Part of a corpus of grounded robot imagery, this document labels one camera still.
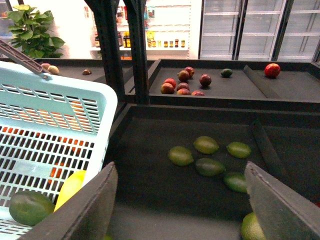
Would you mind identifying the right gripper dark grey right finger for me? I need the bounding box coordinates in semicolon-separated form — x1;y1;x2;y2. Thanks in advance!
244;161;320;240

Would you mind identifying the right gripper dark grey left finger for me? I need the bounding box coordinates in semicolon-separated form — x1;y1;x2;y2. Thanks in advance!
20;162;118;240

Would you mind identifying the yellow mango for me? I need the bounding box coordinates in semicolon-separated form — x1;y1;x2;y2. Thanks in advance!
53;170;86;212

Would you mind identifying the light teal plastic basket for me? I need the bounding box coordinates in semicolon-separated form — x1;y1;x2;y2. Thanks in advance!
0;38;118;238

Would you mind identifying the green avocado bottom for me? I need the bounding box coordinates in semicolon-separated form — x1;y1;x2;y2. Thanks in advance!
240;212;266;240

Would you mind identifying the red mango fruit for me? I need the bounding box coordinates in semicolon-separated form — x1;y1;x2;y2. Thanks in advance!
199;74;212;88
160;82;175;94
184;66;195;78
163;78;177;89
176;88;191;95
176;82;190;91
191;90;205;96
177;70;190;83

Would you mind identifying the green avocado far tray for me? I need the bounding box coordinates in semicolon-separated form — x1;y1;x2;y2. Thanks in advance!
220;68;233;78

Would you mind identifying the pinkish fruit behind basket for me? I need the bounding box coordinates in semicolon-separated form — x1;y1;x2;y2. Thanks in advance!
41;63;51;70

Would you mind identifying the brown half fruit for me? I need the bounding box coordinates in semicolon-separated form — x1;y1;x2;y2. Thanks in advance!
82;69;92;76

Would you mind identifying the red apple far right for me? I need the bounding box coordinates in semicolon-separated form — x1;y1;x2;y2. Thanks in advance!
264;63;281;78

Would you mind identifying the pale peach fruit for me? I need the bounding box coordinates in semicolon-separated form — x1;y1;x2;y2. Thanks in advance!
47;65;60;75

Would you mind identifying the glass door refrigerator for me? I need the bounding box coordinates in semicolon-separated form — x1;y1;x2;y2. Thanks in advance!
198;0;320;62

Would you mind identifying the potted green plant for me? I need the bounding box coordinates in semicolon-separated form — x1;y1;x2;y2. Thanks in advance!
7;4;65;59

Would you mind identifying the white shelf with bottles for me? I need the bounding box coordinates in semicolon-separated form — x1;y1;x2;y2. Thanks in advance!
84;0;192;60

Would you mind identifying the black display rack post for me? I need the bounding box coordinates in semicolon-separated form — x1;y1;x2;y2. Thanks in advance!
83;0;151;105

